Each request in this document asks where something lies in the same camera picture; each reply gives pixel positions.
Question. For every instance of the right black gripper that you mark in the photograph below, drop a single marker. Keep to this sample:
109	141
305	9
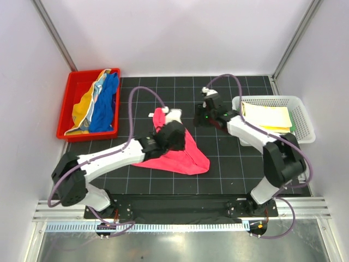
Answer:
199	111

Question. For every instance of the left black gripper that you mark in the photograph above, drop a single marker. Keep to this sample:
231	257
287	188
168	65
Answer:
180	146

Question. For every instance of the pink towel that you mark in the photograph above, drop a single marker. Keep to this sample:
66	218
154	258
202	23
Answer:
190	161

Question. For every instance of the yellow towel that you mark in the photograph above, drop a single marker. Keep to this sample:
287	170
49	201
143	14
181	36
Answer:
267	116

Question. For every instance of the green towel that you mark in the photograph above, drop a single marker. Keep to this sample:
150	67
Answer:
291	122

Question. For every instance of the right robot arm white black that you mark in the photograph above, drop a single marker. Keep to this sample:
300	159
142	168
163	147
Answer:
282	158

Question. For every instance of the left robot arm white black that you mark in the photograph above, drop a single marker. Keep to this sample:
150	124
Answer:
73	174

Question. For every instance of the black grid mat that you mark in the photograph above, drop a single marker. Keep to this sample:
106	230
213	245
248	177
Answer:
234	169

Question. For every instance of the blue towel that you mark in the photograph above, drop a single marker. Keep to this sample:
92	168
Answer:
104	107

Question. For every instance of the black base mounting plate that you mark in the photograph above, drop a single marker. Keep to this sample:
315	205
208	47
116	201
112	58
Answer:
188	209

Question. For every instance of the orange mustard towel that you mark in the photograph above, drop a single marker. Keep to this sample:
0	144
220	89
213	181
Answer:
83	110

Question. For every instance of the white perforated plastic basket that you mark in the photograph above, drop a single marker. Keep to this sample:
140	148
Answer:
277	114

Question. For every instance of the red plastic bin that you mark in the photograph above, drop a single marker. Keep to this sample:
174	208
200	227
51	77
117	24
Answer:
78	83

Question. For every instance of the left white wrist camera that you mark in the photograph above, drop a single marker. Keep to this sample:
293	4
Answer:
172	115

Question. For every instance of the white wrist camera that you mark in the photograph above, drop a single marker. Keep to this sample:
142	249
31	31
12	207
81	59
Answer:
209	93
172	115

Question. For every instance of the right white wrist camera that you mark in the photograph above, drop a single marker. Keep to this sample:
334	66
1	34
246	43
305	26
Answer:
209	93

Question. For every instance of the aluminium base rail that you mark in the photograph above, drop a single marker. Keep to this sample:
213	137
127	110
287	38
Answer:
303	207

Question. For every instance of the slotted white cable duct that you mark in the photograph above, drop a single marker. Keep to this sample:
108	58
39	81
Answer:
96	227

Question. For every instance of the right aluminium frame post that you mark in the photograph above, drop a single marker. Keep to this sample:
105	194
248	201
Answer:
303	25

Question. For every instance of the aluminium frame post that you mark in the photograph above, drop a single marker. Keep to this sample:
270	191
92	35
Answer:
44	15
303	25

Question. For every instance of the left aluminium frame post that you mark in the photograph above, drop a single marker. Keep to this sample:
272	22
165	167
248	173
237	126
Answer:
44	15

